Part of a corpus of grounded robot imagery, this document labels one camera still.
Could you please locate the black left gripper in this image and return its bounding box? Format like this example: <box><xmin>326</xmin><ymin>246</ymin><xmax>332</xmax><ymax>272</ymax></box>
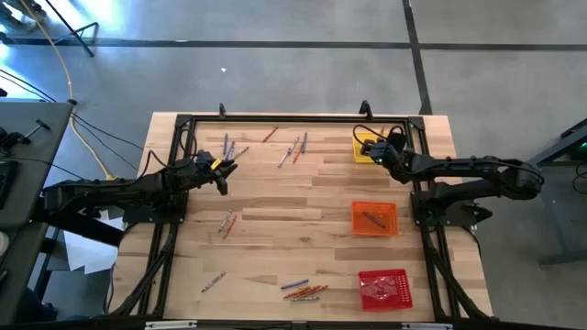
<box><xmin>183</xmin><ymin>149</ymin><xmax>239</xmax><ymax>184</ymax></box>

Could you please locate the grey screw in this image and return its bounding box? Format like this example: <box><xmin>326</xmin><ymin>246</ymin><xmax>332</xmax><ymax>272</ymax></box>
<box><xmin>361</xmin><ymin>210</ymin><xmax>387</xmax><ymax>229</ymax></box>

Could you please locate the yellow plastic basket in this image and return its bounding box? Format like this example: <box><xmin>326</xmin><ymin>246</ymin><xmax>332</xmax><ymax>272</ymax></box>
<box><xmin>351</xmin><ymin>131</ymin><xmax>397</xmax><ymax>165</ymax></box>

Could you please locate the orange plastic basket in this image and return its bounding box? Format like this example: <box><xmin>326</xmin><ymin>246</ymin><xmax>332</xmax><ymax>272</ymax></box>
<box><xmin>351</xmin><ymin>201</ymin><xmax>399</xmax><ymax>237</ymax></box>

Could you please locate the red plastic basket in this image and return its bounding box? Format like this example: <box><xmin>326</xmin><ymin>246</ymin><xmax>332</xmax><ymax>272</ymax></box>
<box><xmin>358</xmin><ymin>269</ymin><xmax>414</xmax><ymax>313</ymax></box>

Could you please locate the black steel beam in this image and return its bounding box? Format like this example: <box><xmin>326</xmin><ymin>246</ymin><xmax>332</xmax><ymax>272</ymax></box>
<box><xmin>31</xmin><ymin>196</ymin><xmax>125</xmax><ymax>248</ymax></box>

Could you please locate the white paper sheet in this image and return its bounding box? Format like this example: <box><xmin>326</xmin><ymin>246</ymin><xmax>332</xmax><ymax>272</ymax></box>
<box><xmin>62</xmin><ymin>208</ymin><xmax>126</xmax><ymax>276</ymax></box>

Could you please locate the dark grey desk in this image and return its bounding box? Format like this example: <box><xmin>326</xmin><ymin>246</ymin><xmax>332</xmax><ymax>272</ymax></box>
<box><xmin>536</xmin><ymin>116</ymin><xmax>587</xmax><ymax>267</ymax></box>

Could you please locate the grey side table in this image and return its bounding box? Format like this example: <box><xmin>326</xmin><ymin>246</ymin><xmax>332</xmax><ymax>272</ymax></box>
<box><xmin>0</xmin><ymin>99</ymin><xmax>74</xmax><ymax>322</ymax></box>

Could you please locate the black tripod stand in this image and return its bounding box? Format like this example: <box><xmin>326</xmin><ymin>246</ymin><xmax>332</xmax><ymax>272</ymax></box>
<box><xmin>43</xmin><ymin>0</ymin><xmax>100</xmax><ymax>59</ymax></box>

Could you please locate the black clamp tool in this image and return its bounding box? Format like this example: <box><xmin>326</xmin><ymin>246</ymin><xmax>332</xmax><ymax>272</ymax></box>
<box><xmin>0</xmin><ymin>119</ymin><xmax>52</xmax><ymax>149</ymax></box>

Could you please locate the black device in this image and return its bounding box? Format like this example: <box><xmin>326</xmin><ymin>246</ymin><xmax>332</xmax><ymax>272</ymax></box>
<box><xmin>0</xmin><ymin>159</ymin><xmax>19</xmax><ymax>210</ymax></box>

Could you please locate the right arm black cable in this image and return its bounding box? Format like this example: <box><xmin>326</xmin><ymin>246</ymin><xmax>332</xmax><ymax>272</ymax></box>
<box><xmin>351</xmin><ymin>123</ymin><xmax>407</xmax><ymax>146</ymax></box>

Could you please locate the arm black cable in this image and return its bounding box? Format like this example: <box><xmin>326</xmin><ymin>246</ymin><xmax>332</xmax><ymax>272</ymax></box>
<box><xmin>137</xmin><ymin>127</ymin><xmax>199</xmax><ymax>180</ymax></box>
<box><xmin>351</xmin><ymin>123</ymin><xmax>407</xmax><ymax>146</ymax></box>

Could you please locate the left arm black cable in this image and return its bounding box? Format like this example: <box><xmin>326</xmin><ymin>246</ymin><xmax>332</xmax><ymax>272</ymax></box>
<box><xmin>137</xmin><ymin>127</ymin><xmax>199</xmax><ymax>180</ymax></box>

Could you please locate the black floor cable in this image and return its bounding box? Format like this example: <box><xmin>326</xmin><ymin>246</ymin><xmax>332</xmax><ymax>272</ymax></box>
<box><xmin>0</xmin><ymin>67</ymin><xmax>59</xmax><ymax>103</ymax></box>
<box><xmin>71</xmin><ymin>112</ymin><xmax>146</xmax><ymax>151</ymax></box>
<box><xmin>72</xmin><ymin>119</ymin><xmax>139</xmax><ymax>171</ymax></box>

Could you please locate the yellow floor cable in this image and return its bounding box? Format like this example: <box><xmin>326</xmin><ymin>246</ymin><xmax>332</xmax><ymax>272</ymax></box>
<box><xmin>17</xmin><ymin>0</ymin><xmax>118</xmax><ymax>182</ymax></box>

